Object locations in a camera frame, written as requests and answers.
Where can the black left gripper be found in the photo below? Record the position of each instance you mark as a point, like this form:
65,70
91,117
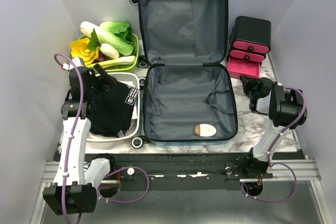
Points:
103,87

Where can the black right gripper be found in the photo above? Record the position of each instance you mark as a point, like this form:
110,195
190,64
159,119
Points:
248,82

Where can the black garment with label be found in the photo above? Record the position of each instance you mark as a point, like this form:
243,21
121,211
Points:
112,109

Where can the black bag with pink trim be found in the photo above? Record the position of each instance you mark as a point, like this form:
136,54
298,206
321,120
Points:
249,43

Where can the blue fish print suitcase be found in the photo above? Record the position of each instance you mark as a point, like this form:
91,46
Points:
186,84

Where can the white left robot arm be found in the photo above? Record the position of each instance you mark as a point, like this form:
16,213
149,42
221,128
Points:
74,189

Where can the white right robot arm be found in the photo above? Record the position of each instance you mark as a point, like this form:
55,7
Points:
286,109

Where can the white rectangular tray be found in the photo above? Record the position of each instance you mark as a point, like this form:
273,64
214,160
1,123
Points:
131,80

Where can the green vegetable basket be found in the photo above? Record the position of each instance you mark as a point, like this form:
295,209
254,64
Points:
135,41

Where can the purple onion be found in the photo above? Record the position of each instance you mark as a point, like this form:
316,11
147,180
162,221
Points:
101,58

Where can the green white leek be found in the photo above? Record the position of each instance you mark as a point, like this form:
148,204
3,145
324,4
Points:
125,62

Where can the white radish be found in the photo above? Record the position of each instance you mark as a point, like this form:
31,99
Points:
109,51

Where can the white napa cabbage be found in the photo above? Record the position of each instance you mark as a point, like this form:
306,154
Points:
124,47

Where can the yellow flower cabbage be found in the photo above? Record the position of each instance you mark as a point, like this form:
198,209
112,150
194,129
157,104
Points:
80,49

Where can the green leafy lettuce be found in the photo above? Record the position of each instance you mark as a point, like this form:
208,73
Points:
122,29

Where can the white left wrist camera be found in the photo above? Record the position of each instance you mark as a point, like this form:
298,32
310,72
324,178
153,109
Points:
77,61

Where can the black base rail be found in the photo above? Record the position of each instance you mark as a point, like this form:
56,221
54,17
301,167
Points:
172,172

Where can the aluminium frame rail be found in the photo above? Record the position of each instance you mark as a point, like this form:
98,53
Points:
282,170

